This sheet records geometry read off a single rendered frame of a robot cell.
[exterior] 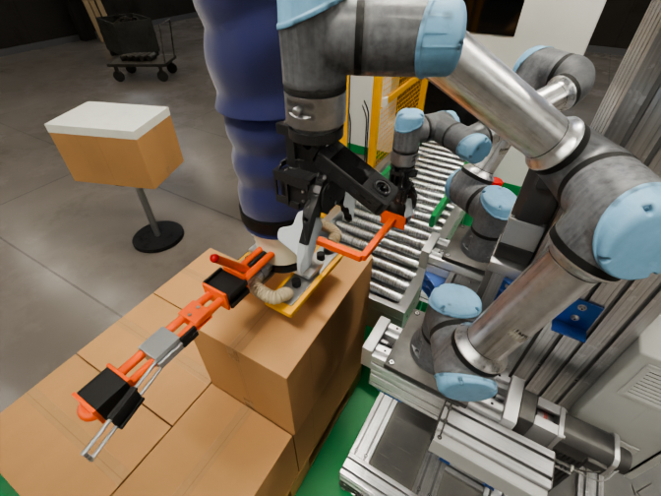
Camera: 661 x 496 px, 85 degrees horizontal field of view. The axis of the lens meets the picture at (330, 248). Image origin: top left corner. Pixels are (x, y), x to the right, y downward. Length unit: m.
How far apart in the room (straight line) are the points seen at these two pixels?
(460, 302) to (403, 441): 1.06
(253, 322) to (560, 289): 0.89
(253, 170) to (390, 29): 0.57
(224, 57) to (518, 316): 0.72
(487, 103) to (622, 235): 0.24
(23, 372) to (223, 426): 1.57
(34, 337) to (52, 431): 1.27
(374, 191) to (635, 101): 0.47
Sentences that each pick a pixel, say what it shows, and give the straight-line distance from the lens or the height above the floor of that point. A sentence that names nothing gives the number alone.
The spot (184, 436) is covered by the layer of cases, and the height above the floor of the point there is 0.54.
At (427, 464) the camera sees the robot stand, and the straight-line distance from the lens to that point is 1.82.
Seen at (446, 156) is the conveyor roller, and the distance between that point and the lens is 3.17.
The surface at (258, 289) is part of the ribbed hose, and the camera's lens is 1.05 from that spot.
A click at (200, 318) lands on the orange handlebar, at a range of 0.95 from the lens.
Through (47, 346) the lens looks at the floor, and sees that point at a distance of 2.86.
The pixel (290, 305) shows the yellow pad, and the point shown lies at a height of 1.08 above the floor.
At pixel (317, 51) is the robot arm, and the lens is 0.42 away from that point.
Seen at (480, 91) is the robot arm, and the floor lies 1.74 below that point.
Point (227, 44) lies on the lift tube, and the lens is 0.81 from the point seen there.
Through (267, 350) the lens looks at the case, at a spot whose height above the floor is 0.94.
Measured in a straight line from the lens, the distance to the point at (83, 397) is 0.92.
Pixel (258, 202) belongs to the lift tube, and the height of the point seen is 1.38.
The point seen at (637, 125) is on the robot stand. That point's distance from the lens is 0.80.
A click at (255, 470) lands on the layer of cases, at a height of 0.54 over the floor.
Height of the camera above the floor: 1.90
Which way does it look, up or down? 41 degrees down
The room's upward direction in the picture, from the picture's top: straight up
